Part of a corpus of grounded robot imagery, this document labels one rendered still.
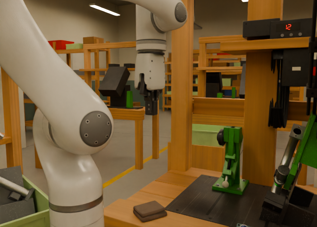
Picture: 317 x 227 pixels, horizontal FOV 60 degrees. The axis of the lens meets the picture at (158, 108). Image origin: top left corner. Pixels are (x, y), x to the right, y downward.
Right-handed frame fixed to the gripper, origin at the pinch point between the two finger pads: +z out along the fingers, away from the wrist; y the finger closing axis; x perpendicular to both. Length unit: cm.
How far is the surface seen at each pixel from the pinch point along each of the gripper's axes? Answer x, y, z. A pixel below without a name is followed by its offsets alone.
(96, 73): -363, -392, -17
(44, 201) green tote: -42, 4, 36
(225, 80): -170, -713, 1
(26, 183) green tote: -62, -3, 35
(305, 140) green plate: 39.2, -28.1, 10.9
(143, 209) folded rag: -9.2, -10.2, 37.0
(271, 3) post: 23, -66, -41
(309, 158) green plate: 41, -29, 17
